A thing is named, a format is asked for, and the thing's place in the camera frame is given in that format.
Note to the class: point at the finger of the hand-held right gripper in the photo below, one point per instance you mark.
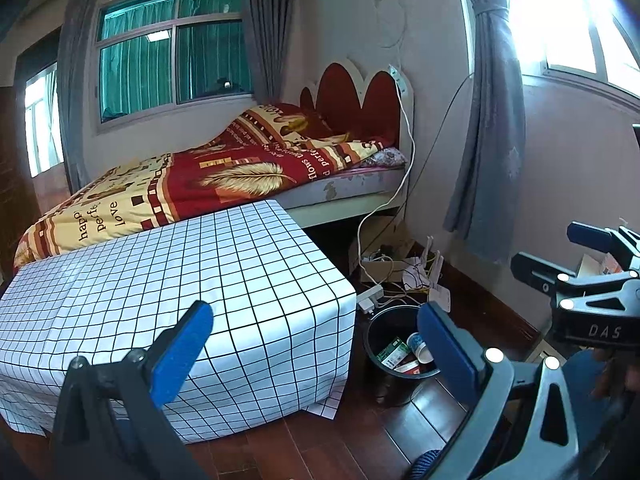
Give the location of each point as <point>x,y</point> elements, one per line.
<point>535,267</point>
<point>587,234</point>

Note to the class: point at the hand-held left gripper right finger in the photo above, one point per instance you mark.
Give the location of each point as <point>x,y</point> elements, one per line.
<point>445,355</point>

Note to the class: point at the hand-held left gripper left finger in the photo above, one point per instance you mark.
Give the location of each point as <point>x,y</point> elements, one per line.
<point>180,355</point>

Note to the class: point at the blue paper cup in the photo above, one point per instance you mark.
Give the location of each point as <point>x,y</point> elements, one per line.
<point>420,350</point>

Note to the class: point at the green white carton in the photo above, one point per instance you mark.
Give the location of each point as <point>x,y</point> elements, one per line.
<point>392,352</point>

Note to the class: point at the black bucket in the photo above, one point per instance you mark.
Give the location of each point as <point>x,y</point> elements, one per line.
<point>378,330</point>

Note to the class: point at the person's right hand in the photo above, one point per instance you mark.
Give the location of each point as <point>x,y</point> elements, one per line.
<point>612,372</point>

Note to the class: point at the person's leg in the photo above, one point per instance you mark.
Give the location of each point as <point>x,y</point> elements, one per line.
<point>579,372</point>

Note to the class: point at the white router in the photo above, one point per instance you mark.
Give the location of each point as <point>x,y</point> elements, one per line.
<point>440,300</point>

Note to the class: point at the white power strip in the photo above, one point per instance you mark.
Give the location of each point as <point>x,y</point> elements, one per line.
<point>370,297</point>

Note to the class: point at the cardboard box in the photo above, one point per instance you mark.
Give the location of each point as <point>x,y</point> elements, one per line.
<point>380,270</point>

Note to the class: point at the blue striped slipper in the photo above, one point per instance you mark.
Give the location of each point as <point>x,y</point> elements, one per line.
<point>422,465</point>

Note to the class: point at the grey patterned curtain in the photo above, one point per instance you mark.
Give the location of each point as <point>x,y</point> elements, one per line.
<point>490,160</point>

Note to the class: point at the red yellow printed blanket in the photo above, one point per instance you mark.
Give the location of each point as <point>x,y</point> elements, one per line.
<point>200,175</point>

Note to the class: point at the floral pillow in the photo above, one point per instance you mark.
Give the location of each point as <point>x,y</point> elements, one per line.
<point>387,157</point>

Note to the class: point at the white bed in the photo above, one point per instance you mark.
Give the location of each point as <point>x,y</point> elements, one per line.
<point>350,186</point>

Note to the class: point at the bright window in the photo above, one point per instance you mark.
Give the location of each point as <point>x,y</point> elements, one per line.
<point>565,20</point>

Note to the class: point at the wooden door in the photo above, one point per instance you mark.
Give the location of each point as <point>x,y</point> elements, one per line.
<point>12,170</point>

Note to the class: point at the red and white headboard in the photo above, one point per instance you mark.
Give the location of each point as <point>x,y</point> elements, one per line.
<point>345,90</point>

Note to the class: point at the small side window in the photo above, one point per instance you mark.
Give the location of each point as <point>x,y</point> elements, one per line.
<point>42,120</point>

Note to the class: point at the large sliding window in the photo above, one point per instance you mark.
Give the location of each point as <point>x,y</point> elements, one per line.
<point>140,70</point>

